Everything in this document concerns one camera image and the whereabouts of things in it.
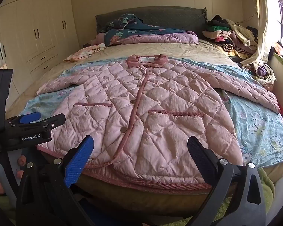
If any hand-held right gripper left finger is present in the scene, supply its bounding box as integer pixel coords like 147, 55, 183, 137
15, 135, 95, 226

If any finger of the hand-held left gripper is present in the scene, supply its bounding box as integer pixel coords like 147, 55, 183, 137
35, 113, 66, 130
8, 112, 41, 126

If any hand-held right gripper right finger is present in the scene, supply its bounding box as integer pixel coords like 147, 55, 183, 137
187, 136, 267, 226

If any pink quilted jacket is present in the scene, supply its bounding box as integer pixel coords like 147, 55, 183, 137
35, 54, 281, 190

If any clothes heap beside bed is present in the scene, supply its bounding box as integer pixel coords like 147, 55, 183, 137
244, 61, 276, 85

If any pile of mixed clothes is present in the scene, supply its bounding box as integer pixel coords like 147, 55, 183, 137
202, 15, 260, 59

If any person's left hand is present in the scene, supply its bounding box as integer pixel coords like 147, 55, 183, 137
0, 155, 27, 195

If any blue cartoon printed blanket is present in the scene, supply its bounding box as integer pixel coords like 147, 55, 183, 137
21, 56, 283, 162

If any green fluffy rug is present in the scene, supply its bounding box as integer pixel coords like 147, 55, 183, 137
146, 167, 275, 226

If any small pink floral garment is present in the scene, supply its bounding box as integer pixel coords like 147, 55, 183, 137
64, 43, 106, 63

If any cream wardrobe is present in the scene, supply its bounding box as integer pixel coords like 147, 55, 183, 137
0, 0, 80, 104

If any pink pillow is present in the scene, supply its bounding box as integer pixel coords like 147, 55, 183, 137
95, 33, 106, 46

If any bed with beige sheet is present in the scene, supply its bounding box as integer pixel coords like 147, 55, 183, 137
5, 38, 283, 215

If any dark floral quilt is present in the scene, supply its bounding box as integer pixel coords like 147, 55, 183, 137
101, 14, 199, 47

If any cream curtain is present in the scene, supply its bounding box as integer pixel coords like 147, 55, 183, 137
241, 0, 282, 67

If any green padded headboard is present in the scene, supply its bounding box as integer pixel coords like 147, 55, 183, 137
95, 6, 207, 34

